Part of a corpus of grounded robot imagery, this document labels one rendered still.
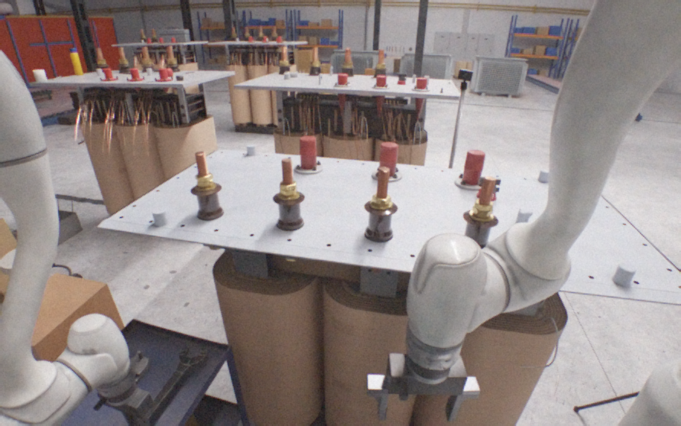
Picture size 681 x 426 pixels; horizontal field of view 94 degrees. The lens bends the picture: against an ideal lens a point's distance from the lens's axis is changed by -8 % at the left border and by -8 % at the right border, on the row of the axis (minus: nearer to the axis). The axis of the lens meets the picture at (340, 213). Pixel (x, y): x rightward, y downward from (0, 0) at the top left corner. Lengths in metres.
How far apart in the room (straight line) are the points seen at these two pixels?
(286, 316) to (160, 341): 0.49
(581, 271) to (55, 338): 1.78
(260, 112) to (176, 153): 3.86
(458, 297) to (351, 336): 0.83
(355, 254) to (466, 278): 0.50
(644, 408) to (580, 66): 0.38
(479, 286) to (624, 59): 0.31
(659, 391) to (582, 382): 2.26
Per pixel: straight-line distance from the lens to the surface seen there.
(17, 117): 0.70
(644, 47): 0.30
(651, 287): 1.13
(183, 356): 1.30
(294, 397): 1.70
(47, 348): 1.69
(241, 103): 7.13
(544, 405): 2.54
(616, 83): 0.31
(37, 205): 0.75
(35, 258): 0.78
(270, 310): 1.30
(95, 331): 0.90
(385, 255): 0.93
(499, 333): 1.24
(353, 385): 1.49
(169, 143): 3.30
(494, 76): 13.21
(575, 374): 2.80
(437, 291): 0.48
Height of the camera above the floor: 1.89
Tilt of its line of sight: 28 degrees down
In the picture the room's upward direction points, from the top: 1 degrees clockwise
